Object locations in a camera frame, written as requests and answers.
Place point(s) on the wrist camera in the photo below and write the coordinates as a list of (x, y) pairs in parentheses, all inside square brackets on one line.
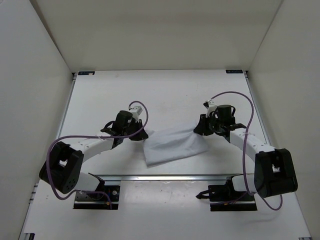
[(210, 107), (135, 111)]

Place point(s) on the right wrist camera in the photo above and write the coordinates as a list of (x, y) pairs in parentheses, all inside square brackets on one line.
[(210, 107)]

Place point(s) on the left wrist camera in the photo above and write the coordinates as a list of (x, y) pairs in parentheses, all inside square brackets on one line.
[(135, 111)]

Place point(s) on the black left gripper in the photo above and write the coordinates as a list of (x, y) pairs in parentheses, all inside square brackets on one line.
[(141, 135)]

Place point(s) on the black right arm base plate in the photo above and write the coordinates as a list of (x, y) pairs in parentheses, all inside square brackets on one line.
[(224, 198)]

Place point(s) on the white skirt cloth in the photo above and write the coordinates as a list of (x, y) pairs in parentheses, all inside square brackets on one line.
[(171, 144)]

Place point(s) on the left corner label sticker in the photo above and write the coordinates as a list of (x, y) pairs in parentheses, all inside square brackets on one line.
[(86, 73)]

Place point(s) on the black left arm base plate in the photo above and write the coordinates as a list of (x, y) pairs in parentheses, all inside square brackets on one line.
[(100, 201)]

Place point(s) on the white front cover board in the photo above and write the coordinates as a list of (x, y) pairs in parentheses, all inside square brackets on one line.
[(155, 210)]

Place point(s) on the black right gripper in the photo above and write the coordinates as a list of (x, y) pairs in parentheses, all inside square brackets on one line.
[(201, 129)]

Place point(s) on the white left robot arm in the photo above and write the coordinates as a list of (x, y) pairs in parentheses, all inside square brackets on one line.
[(62, 168)]

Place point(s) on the right corner label sticker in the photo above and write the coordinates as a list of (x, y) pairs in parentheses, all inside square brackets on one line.
[(234, 71)]

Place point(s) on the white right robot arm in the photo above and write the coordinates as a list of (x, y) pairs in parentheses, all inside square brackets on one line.
[(274, 172)]

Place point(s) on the corner label sticker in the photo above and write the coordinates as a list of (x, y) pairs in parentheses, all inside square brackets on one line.
[(234, 71), (86, 73)]

